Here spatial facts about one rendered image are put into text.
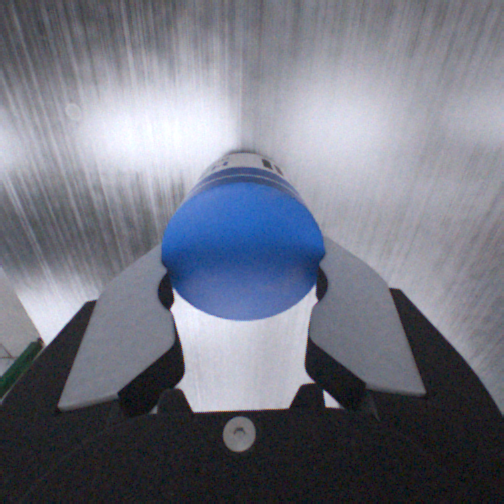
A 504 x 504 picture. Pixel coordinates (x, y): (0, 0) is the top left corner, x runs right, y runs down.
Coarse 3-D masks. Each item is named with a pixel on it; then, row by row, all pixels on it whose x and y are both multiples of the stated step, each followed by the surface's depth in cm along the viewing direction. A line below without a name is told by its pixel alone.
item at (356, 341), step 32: (352, 256) 10; (320, 288) 10; (352, 288) 9; (384, 288) 8; (320, 320) 7; (352, 320) 7; (384, 320) 7; (320, 352) 7; (352, 352) 6; (384, 352) 6; (320, 384) 7; (352, 384) 6; (384, 384) 6; (416, 384) 6
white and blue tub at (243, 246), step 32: (224, 160) 14; (256, 160) 13; (192, 192) 10; (224, 192) 9; (256, 192) 9; (288, 192) 10; (192, 224) 10; (224, 224) 10; (256, 224) 10; (288, 224) 10; (192, 256) 10; (224, 256) 11; (256, 256) 11; (288, 256) 11; (320, 256) 11; (192, 288) 11; (224, 288) 11; (256, 288) 11; (288, 288) 11
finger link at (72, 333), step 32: (64, 352) 7; (32, 384) 6; (64, 384) 6; (0, 416) 5; (32, 416) 5; (64, 416) 5; (96, 416) 5; (0, 448) 5; (32, 448) 5; (64, 448) 5; (0, 480) 4; (32, 480) 4
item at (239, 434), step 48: (144, 432) 5; (192, 432) 5; (240, 432) 5; (288, 432) 4; (336, 432) 4; (384, 432) 4; (48, 480) 4; (96, 480) 4; (144, 480) 4; (192, 480) 4; (240, 480) 4; (288, 480) 4; (336, 480) 4; (384, 480) 4; (432, 480) 4
